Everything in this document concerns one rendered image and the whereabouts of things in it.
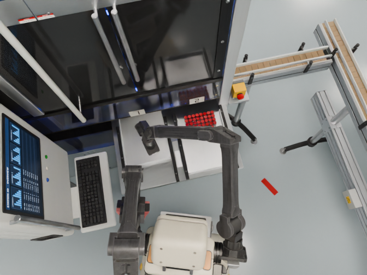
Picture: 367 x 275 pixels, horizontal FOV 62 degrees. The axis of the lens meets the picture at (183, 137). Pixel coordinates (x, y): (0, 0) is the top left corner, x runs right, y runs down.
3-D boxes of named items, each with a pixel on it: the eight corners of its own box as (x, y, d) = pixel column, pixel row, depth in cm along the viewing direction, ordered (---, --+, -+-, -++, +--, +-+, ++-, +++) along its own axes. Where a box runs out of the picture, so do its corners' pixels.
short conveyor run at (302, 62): (223, 94, 191) (225, 81, 176) (217, 73, 196) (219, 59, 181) (327, 72, 193) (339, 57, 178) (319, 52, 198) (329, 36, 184)
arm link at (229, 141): (229, 131, 112) (244, 126, 119) (201, 128, 121) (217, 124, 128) (231, 241, 120) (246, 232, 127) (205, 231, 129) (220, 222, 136)
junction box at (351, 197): (341, 192, 205) (348, 189, 197) (348, 190, 205) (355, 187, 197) (348, 209, 201) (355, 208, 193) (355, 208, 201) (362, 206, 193)
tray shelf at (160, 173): (111, 118, 186) (110, 117, 184) (222, 94, 188) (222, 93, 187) (122, 195, 170) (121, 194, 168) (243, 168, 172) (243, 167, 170)
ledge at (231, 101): (223, 85, 190) (223, 84, 189) (242, 81, 191) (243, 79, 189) (228, 105, 186) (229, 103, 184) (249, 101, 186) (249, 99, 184)
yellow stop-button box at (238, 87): (229, 88, 179) (231, 81, 172) (241, 85, 179) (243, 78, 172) (232, 99, 176) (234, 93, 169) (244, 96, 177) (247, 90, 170)
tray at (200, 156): (177, 119, 182) (176, 117, 178) (219, 111, 183) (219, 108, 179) (188, 174, 170) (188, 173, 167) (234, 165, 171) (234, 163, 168)
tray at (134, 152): (118, 115, 184) (117, 112, 181) (160, 106, 185) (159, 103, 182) (126, 168, 173) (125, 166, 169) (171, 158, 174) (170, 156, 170)
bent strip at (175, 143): (172, 144, 177) (171, 141, 171) (177, 143, 177) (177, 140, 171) (177, 167, 172) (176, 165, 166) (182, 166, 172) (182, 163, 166)
